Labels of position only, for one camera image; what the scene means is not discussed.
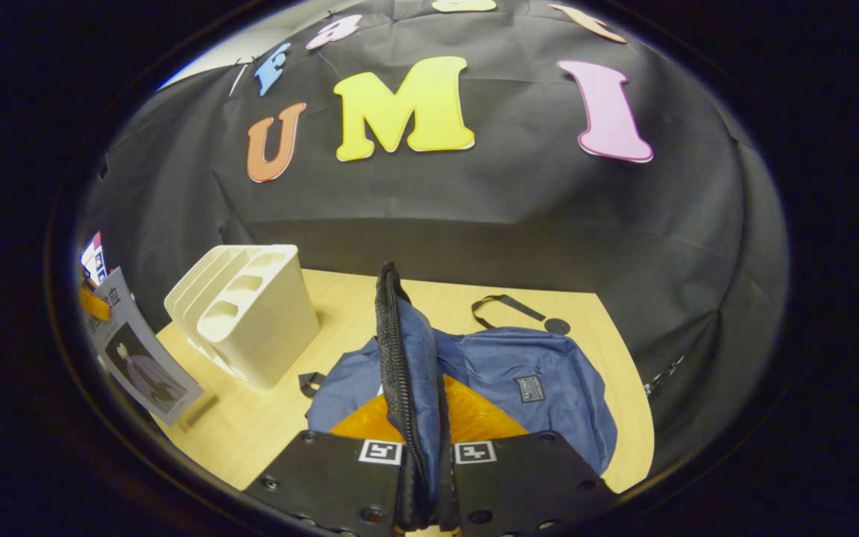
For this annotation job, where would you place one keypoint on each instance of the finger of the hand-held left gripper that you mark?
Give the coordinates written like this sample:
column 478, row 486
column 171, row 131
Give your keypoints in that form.
column 95, row 304

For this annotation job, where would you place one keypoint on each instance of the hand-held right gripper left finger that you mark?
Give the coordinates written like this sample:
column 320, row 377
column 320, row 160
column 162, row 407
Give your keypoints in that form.
column 325, row 477

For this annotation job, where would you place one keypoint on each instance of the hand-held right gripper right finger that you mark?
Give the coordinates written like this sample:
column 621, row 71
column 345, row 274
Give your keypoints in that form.
column 519, row 477

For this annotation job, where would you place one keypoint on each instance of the blue-grey book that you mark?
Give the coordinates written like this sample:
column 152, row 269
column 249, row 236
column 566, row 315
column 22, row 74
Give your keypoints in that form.
column 146, row 365

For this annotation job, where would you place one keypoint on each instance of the blue schoolbag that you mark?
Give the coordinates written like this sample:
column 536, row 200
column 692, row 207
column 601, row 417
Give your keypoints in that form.
column 489, row 373

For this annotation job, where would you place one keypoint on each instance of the white plastic bookshelf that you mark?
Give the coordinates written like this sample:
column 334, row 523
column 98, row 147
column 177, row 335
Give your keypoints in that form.
column 265, row 328

